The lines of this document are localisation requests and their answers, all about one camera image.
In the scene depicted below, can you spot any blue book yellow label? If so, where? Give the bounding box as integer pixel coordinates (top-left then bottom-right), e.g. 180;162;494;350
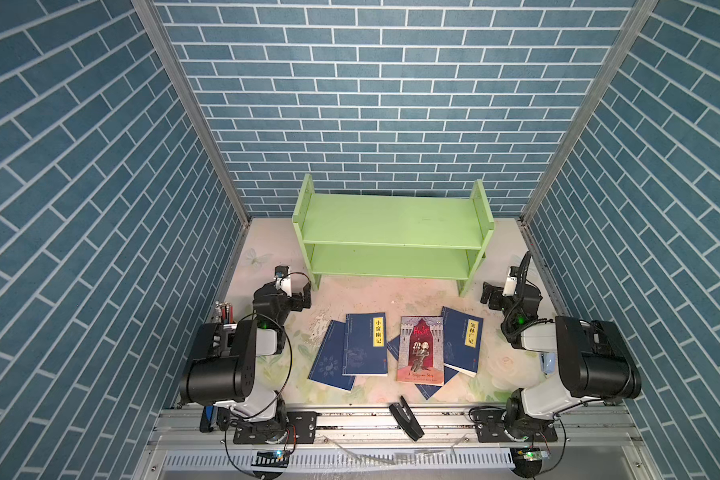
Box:
343;312;388;376
441;307;483;377

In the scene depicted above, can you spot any red Hamlet picture book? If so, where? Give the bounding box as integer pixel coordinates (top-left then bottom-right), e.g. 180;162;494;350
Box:
397;316;445;386

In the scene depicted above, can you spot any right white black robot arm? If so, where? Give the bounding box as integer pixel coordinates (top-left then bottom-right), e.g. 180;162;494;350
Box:
480;282;642;440

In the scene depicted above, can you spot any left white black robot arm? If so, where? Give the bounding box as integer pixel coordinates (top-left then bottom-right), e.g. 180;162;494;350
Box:
179;278;312;435

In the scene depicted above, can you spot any blue book far left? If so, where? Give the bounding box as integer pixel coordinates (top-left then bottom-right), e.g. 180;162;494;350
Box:
308;320;355;392

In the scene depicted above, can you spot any yellow pen cup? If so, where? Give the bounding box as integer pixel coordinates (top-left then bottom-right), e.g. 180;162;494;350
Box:
211;302;235;325

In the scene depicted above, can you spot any small light blue object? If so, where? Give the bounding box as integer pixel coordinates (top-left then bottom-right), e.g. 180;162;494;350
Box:
539;352;557;376

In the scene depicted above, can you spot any green wooden two-tier shelf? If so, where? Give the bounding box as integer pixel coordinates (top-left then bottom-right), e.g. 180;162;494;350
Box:
292;175;496;296

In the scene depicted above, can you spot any blue book centre bottom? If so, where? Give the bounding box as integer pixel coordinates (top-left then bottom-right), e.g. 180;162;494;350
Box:
386;336;458;400

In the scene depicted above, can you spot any black stapler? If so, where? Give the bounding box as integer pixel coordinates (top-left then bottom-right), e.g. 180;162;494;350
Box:
389;396;424;442

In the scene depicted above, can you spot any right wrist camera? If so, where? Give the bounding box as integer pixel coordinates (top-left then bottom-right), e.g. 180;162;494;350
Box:
502;266;520;297

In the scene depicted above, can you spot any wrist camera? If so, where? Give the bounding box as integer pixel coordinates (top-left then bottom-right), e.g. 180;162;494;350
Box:
502;266;520;297
274;265;292;296

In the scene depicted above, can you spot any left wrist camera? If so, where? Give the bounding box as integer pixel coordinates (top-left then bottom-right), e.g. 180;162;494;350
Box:
274;265;292;296

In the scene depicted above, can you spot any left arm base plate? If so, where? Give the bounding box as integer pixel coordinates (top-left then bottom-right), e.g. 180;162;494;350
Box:
232;411;318;446

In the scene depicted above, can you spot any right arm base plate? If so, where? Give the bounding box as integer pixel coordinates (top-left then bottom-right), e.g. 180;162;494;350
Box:
467;406;558;443

